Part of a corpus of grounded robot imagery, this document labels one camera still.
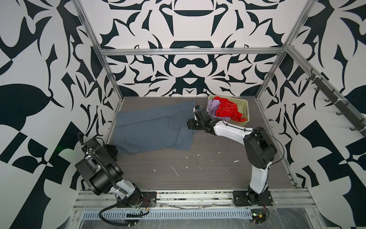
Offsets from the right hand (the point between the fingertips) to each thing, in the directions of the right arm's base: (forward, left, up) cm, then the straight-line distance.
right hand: (189, 122), depth 93 cm
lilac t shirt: (+16, -17, -3) cm, 24 cm away
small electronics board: (-48, -33, -12) cm, 60 cm away
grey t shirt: (+3, +25, -10) cm, 27 cm away
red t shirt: (+10, -26, 0) cm, 28 cm away
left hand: (-14, +46, -7) cm, 49 cm away
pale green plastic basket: (+19, -42, -9) cm, 47 cm away
